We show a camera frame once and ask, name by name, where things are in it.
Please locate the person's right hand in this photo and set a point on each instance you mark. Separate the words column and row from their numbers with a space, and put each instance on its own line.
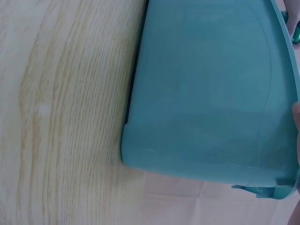
column 296, row 116

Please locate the teal plastic container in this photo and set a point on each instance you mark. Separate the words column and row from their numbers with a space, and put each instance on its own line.
column 201, row 93

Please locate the person's right fingers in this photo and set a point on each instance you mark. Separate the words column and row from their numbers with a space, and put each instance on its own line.
column 296, row 116

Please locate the dark green shiny object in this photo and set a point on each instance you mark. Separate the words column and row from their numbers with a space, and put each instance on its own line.
column 296, row 35

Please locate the person's right thumb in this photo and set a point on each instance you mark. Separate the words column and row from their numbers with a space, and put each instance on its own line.
column 293, row 11

